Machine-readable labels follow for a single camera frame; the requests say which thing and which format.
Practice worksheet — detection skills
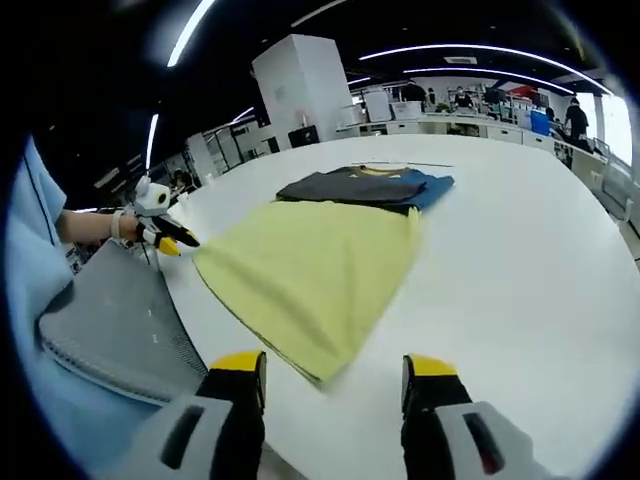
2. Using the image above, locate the white standing board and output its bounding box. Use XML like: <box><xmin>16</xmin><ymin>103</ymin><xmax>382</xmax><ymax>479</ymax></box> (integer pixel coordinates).
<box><xmin>364</xmin><ymin>90</ymin><xmax>393</xmax><ymax>123</ymax></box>

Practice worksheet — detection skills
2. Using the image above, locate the yellow-green colour-block garment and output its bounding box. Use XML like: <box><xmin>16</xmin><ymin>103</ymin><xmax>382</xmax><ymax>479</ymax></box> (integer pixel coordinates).
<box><xmin>192</xmin><ymin>164</ymin><xmax>457</xmax><ymax>387</ymax></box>

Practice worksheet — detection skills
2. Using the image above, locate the black cabinet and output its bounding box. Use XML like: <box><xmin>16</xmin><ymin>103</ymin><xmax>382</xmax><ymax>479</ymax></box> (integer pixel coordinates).
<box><xmin>288</xmin><ymin>125</ymin><xmax>320</xmax><ymax>149</ymax></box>

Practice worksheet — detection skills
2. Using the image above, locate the long ceiling light strip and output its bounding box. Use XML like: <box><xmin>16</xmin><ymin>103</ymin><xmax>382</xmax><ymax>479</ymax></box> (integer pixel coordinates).
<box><xmin>358</xmin><ymin>43</ymin><xmax>615</xmax><ymax>97</ymax></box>
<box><xmin>401</xmin><ymin>66</ymin><xmax>575</xmax><ymax>95</ymax></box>

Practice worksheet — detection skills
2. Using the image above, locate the white square pillar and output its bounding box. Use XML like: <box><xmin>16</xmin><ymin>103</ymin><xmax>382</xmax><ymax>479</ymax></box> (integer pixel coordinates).
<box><xmin>251</xmin><ymin>33</ymin><xmax>354</xmax><ymax>152</ymax></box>

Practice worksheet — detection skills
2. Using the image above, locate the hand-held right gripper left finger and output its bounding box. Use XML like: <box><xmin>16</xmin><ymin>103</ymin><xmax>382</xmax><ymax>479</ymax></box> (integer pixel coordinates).
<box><xmin>102</xmin><ymin>349</ymin><xmax>269</xmax><ymax>480</ymax></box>

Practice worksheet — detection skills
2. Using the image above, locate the person's left hand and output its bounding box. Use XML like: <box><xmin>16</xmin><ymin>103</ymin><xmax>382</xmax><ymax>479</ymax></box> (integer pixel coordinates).
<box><xmin>119</xmin><ymin>212</ymin><xmax>147</xmax><ymax>247</ymax></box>

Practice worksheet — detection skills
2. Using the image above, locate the long white desk row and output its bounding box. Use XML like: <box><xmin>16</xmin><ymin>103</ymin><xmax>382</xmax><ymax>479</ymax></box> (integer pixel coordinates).
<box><xmin>339</xmin><ymin>110</ymin><xmax>607</xmax><ymax>162</ymax></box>

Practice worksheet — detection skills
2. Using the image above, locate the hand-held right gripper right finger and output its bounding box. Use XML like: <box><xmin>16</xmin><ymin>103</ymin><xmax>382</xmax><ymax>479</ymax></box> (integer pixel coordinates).
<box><xmin>400</xmin><ymin>352</ymin><xmax>566</xmax><ymax>480</ymax></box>

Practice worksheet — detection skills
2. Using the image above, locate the person's light blue shirt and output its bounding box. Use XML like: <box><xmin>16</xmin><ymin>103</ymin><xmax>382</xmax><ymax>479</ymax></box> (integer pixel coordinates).
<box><xmin>7</xmin><ymin>134</ymin><xmax>167</xmax><ymax>472</ymax></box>

